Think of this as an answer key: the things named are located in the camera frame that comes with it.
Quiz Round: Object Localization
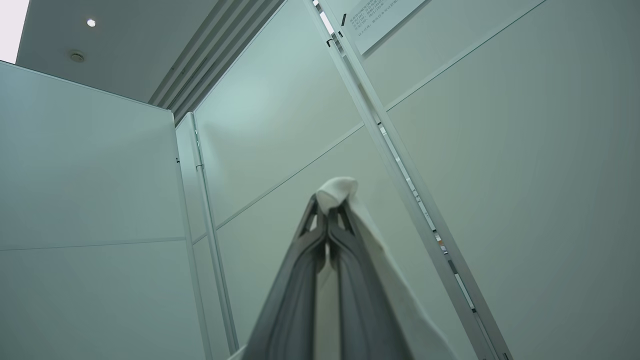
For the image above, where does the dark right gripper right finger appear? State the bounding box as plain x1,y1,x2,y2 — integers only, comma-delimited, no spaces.
328,204,416,360

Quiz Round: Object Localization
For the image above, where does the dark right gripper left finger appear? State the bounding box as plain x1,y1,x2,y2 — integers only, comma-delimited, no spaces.
242,195,329,360

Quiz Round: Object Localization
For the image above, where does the slatted ceiling vent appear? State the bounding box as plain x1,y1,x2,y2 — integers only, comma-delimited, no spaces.
148,0,287,127

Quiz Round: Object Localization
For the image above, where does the red and white jersey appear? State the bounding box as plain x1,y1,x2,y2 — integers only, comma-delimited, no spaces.
227,176,459,360

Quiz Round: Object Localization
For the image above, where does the grey double partition post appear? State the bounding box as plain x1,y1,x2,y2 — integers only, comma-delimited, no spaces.
301,0,515,360

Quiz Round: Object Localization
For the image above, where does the white printed paper sign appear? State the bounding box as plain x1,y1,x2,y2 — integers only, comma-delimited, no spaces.
344,0,432,56

